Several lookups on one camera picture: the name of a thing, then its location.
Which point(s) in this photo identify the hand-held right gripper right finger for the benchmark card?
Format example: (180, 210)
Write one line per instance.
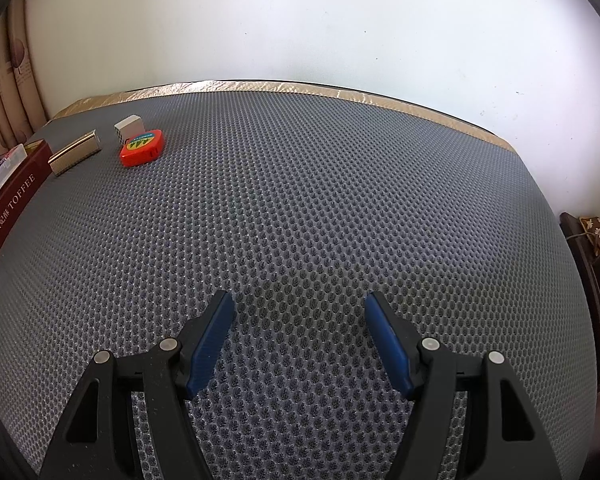
(387, 345)

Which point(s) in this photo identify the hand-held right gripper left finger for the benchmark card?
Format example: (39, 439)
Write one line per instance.
(210, 340)

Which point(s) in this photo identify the red tin box gold inside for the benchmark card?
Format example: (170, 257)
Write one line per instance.
(10, 215)

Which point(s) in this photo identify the grey mesh mat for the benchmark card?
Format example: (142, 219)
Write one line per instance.
(305, 185)

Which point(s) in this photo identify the orange tape measure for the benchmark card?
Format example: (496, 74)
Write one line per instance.
(142, 150)

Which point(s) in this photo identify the dark wooden furniture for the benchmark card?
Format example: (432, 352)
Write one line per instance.
(587, 280)

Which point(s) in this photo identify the small white box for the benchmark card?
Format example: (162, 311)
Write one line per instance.
(130, 127)

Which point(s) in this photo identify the small gold metallic box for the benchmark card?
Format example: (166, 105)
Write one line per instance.
(75, 155)

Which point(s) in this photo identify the clear case with pink cards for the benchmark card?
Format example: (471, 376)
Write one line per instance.
(2, 172)

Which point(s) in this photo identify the beige striped curtain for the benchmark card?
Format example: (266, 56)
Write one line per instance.
(10, 85)

